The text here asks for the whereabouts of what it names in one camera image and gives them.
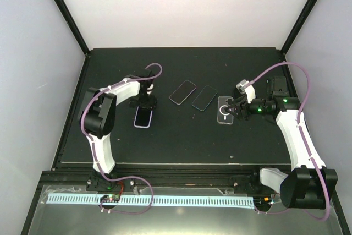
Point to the white slotted cable duct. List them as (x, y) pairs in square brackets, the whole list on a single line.
[(240, 202)]

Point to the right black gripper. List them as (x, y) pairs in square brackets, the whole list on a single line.
[(242, 105)]

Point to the left small circuit board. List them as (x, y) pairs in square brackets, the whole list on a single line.
[(110, 198)]

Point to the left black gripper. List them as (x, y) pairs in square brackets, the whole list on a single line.
[(150, 105)]

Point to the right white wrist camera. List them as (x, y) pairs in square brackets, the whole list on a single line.
[(246, 88)]

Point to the right frame post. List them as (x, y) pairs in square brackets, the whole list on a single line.
[(304, 14)]

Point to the silver bare phone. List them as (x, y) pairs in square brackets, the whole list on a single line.
[(182, 92)]

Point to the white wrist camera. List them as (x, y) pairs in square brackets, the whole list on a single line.
[(149, 90), (246, 88)]

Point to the frame post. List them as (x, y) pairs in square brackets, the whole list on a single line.
[(65, 12), (304, 14)]

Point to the left frame post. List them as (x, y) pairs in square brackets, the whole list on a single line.
[(65, 12)]

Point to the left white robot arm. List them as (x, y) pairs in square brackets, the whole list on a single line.
[(98, 113)]

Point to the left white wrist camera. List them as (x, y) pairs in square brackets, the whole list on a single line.
[(149, 90)]

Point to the right small circuit board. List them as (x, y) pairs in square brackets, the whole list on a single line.
[(263, 201)]

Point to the clear phone case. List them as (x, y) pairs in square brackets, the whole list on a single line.
[(223, 116)]

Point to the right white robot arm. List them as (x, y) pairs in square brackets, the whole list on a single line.
[(310, 183)]

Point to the small circuit board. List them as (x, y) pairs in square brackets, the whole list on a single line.
[(263, 201), (110, 198)]

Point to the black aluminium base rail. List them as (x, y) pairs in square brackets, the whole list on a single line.
[(237, 178)]

